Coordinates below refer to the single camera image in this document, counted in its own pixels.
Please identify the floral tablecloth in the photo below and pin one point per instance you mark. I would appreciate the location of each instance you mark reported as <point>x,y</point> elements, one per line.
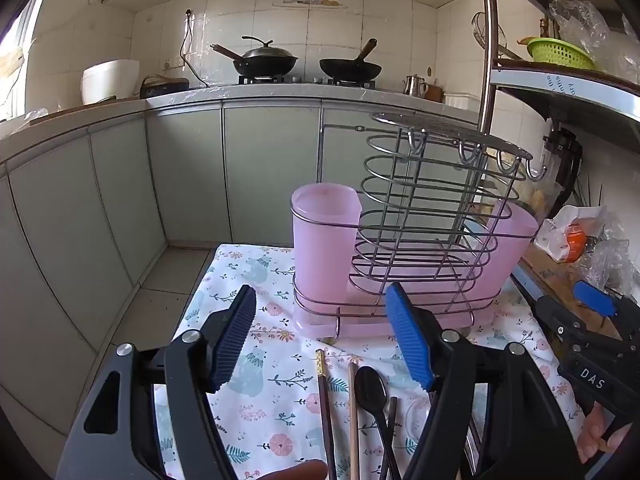
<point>260,270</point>

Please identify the white rice cooker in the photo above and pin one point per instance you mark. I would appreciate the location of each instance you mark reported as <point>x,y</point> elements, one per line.
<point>110,80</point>

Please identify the light wooden chopstick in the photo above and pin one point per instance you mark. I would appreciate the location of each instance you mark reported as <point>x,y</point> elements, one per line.
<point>353,420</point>

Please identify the plain dark chopstick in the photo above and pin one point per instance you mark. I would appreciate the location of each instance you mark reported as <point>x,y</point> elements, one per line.
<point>393,410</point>

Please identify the white ribbed container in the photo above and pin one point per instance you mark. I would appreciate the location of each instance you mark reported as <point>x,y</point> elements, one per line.
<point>460,101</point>

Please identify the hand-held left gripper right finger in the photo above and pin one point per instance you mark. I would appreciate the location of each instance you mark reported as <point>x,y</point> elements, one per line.
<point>410,340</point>

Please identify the window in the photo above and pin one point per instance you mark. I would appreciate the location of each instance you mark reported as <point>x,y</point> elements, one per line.
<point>20,50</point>

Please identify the person's right hand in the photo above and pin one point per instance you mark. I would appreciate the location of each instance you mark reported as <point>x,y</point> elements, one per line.
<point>595,432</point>

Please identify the white and orange bag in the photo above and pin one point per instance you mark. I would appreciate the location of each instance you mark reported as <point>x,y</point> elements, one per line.
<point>570,240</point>

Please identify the grey-green base cabinets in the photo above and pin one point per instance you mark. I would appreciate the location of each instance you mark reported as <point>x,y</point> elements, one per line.
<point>270,160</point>

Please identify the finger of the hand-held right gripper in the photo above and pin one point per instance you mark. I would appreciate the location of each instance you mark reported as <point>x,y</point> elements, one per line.
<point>592,297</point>
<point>557,317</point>

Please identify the brass fitting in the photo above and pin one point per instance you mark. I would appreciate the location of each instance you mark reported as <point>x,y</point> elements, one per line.
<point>543,26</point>

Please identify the black blender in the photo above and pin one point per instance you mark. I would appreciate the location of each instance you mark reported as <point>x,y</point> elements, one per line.
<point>565,155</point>

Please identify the dark wok lid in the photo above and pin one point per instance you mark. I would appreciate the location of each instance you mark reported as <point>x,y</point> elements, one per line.
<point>267,52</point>

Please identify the steel kettle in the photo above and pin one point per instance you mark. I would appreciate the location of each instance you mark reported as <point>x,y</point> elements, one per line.
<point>415,85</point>

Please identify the dark countertop appliance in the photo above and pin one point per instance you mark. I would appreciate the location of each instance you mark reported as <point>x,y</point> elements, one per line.
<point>162,87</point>

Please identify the pink plastic drip tray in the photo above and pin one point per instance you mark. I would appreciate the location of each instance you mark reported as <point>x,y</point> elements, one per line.
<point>360,322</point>

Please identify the person's left hand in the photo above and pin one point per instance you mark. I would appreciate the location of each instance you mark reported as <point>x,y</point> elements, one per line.
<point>300,471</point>

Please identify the green chives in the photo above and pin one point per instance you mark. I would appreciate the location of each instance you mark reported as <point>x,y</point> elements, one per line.
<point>590,195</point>

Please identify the steel storage shelf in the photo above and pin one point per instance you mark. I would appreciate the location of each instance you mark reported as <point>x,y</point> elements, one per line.
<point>487,60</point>

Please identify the gas stove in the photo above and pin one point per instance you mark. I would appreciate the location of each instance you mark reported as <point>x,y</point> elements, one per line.
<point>305,80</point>

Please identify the black plastic spoon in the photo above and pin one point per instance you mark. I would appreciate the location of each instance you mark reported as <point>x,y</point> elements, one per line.
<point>370,390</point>

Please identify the brown cardboard sheet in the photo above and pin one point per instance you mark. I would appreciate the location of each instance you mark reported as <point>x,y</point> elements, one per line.
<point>555,280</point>

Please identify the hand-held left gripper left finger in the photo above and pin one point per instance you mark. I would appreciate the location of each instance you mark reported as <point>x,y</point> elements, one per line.
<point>232,340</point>

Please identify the pink plastic cup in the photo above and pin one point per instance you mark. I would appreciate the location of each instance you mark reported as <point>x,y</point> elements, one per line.
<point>320,235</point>
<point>510,250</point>

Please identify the small wall shelf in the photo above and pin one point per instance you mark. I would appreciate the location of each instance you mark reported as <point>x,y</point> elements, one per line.
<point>310,4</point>

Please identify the dark chopstick with gold tip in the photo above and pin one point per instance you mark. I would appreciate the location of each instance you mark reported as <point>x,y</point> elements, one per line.
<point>326,410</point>

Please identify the crumpled clear plastic bag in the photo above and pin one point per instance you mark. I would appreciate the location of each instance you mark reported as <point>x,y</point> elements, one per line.
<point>580,20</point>

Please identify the green plastic basket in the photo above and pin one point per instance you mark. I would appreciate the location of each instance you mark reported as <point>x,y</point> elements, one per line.
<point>560,52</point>

